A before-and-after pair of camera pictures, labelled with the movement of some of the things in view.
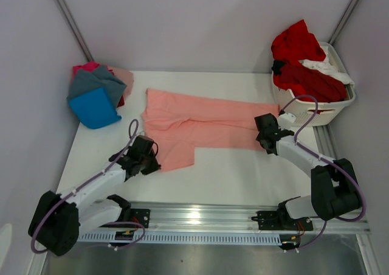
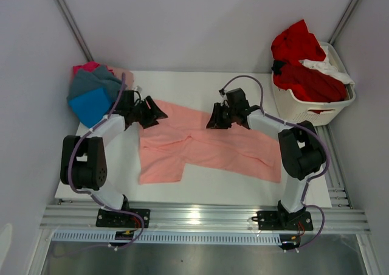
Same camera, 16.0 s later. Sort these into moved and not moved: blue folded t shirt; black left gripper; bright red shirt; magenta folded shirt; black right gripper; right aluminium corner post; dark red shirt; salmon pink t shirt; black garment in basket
Moved: black right gripper; black left gripper; salmon pink t shirt
Not moved: blue folded t shirt; dark red shirt; bright red shirt; black garment in basket; right aluminium corner post; magenta folded shirt
